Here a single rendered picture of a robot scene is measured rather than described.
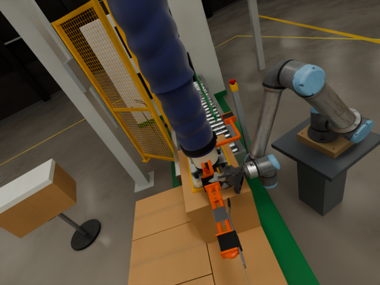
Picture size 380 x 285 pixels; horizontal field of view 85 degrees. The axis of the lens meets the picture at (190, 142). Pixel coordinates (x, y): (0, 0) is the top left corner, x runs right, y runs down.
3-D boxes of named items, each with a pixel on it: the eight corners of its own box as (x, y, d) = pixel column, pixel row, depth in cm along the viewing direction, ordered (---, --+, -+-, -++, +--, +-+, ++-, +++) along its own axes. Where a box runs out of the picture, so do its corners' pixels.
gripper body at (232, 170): (224, 176, 120) (244, 169, 119) (228, 187, 113) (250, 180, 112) (221, 167, 116) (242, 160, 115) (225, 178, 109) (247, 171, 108)
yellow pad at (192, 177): (186, 159, 158) (184, 154, 155) (199, 154, 157) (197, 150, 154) (193, 193, 131) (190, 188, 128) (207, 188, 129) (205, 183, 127)
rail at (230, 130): (202, 83, 391) (198, 74, 380) (204, 82, 391) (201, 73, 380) (244, 165, 205) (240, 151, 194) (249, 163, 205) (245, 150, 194)
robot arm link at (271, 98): (263, 54, 98) (240, 165, 135) (282, 60, 88) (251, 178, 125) (282, 54, 102) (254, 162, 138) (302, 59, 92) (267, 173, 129)
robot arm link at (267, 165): (281, 173, 111) (281, 161, 105) (259, 181, 112) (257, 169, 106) (273, 161, 118) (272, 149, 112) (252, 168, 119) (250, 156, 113)
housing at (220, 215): (214, 215, 102) (211, 210, 100) (227, 210, 102) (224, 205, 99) (217, 227, 97) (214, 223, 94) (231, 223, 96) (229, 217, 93)
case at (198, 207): (193, 181, 193) (177, 151, 170) (234, 167, 189) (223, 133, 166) (206, 244, 145) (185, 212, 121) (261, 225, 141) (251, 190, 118)
